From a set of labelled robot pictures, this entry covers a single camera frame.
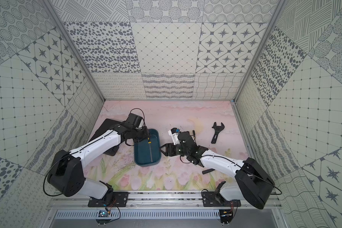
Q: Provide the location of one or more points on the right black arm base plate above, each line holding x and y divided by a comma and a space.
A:
211, 199

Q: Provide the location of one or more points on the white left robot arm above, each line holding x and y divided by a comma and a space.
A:
67, 172

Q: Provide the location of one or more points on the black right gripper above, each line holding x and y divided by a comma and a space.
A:
169, 147

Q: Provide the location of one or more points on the teal plastic storage box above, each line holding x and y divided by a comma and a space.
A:
142, 153

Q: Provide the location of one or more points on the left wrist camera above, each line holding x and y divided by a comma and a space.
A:
134, 121

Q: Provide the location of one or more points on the hammer with black handle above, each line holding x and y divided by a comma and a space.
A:
207, 171

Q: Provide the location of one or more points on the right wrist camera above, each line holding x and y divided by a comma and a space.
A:
174, 133

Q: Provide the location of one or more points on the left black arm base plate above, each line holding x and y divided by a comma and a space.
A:
114, 199

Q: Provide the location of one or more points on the black adjustable wrench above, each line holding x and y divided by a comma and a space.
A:
217, 129

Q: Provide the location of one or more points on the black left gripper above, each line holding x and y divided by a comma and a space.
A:
144, 134

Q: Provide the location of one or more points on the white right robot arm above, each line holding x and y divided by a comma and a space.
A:
253, 182

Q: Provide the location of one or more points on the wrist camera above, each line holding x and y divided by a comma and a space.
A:
134, 121
174, 133

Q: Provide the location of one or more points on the aluminium mounting rail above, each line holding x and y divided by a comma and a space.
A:
139, 200

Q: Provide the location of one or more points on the white slotted cable duct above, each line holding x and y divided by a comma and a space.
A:
139, 214

